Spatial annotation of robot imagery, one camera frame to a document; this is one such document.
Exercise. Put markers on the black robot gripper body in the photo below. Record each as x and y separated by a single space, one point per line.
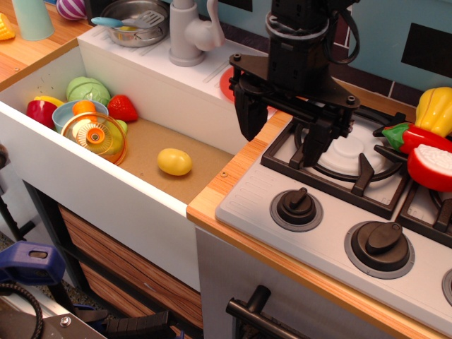
296 75

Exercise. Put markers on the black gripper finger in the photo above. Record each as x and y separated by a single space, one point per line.
252 112
321 134

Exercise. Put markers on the yellow toy potato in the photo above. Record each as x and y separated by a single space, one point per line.
174 161

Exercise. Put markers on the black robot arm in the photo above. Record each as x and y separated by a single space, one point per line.
306 37

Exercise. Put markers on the pink plastic plate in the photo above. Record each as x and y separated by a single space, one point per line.
225 84

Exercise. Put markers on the black left burner grate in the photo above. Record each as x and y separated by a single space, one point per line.
361 169

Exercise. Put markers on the black burner grate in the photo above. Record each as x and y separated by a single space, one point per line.
361 169
428 213

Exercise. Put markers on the black left stove knob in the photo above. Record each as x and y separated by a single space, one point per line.
296 210

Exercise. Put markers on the black stove knob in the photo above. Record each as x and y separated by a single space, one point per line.
380 249
296 210

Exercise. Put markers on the red toy chili pepper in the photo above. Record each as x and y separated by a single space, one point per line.
405 137

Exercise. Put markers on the grey toy faucet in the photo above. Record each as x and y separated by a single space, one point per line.
191 37

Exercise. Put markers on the yellow toy bell pepper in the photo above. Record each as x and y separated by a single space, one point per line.
433 111

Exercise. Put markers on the red white toy radish half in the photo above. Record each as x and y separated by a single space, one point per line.
430 167

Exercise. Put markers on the black middle stove knob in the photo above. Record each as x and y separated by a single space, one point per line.
380 249

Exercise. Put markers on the red toy strawberry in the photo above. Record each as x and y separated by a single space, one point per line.
121 108

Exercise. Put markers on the white toy sink basin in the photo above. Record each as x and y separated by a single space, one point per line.
135 202

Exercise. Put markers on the grey stove top panel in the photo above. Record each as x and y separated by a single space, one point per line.
423 294

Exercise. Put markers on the black right burner grate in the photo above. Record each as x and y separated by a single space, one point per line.
428 213

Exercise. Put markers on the orange transparent pot lid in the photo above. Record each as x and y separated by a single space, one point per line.
98 133

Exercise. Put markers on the silver metal pot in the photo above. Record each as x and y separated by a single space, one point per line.
132 37

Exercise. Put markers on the orange toy carrot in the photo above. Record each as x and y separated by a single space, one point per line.
85 106

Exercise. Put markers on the green toy cabbage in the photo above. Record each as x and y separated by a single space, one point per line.
84 88

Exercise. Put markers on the light blue plastic bowl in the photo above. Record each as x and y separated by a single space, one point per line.
64 113

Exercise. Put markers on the yellow toy banana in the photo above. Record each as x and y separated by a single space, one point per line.
53 100

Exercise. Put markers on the purple white striped ball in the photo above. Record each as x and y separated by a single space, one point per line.
71 9

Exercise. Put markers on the red toy apple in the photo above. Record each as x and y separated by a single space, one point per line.
41 111

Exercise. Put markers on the light blue plastic cup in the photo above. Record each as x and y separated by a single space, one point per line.
33 19

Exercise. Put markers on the yellow toy corn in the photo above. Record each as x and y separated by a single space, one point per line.
7 31

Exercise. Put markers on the blue plastic clamp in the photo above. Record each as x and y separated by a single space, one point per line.
31 263

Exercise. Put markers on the grey spatula blue handle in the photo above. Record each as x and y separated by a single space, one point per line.
146 20

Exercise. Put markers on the black oven door handle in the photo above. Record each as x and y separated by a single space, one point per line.
251 322

